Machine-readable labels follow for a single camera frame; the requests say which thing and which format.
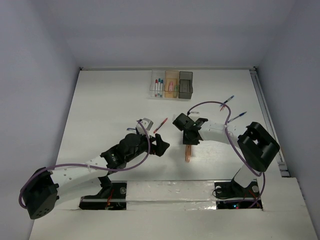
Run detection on green highlighter marker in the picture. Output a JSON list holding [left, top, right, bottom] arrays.
[[173, 85, 179, 98]]

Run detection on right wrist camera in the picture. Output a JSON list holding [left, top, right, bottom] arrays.
[[188, 111, 200, 116]]

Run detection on teal capped white marker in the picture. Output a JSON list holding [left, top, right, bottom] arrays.
[[158, 78, 161, 91]]

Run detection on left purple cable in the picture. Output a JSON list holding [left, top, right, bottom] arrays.
[[18, 122, 151, 210]]

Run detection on orange highlighter marker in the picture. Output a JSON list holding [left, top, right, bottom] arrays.
[[185, 145, 192, 163]]

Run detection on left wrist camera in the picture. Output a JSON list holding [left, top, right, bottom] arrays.
[[136, 118, 154, 133]]

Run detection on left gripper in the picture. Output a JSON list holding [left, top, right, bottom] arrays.
[[124, 130, 168, 163]]

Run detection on grey plastic container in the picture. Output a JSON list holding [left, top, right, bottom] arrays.
[[178, 71, 193, 100]]

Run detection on clear plastic container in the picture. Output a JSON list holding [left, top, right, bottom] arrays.
[[149, 70, 165, 98]]

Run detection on pink highlighter marker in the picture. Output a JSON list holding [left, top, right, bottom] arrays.
[[168, 81, 174, 92]]

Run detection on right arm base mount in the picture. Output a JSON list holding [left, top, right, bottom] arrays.
[[212, 173, 266, 210]]

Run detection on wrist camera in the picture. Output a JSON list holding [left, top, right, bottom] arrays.
[[136, 118, 154, 133], [188, 111, 200, 116]]

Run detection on red gel pen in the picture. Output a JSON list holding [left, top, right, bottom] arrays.
[[153, 117, 168, 134]]

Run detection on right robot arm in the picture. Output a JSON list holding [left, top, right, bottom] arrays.
[[172, 113, 280, 196]]

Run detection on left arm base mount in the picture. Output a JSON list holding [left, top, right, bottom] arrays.
[[78, 176, 127, 211]]

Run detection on blue capped white marker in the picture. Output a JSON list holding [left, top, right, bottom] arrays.
[[160, 79, 164, 92]]

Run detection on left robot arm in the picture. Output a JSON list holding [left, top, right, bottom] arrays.
[[19, 133, 170, 220]]

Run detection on orange plastic container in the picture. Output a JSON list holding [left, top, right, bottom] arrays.
[[164, 70, 179, 99]]

